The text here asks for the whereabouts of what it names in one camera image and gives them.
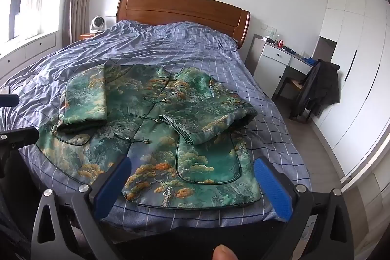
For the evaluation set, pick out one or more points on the black coat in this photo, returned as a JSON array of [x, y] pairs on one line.
[[323, 86]]

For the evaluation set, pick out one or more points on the window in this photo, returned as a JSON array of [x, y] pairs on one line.
[[12, 4]]

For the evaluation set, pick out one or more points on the wooden nightstand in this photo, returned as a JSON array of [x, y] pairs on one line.
[[88, 36]]

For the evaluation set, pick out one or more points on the wooden headboard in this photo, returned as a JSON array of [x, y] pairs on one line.
[[182, 8]]

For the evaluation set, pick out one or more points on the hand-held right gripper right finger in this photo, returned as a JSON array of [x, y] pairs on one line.
[[272, 190]]

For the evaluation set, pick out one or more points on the bed with blue plaid duvet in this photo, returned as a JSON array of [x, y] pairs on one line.
[[198, 49]]

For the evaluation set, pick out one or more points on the white wardrobe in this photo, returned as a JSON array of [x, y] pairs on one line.
[[359, 65]]

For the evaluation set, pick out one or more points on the white window drawer cabinet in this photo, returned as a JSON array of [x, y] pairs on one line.
[[33, 48]]

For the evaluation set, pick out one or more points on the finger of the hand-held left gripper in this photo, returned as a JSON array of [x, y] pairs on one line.
[[9, 100], [21, 136]]

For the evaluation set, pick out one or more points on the glass bottles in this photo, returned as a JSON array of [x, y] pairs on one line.
[[270, 35]]

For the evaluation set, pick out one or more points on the white desk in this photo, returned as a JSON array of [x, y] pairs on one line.
[[271, 65]]

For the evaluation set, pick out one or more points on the white desk fan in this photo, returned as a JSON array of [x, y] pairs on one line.
[[97, 24]]

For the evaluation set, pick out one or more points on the person's right hand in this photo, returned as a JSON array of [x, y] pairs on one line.
[[225, 254]]

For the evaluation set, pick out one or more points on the green printed jacket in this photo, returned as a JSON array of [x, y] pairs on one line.
[[152, 126]]

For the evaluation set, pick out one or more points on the wooden chair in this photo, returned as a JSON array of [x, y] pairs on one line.
[[293, 82]]

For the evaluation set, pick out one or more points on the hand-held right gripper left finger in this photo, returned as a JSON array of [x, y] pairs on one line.
[[111, 187]]

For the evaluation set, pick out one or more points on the blue item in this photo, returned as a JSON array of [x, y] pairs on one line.
[[309, 59]]

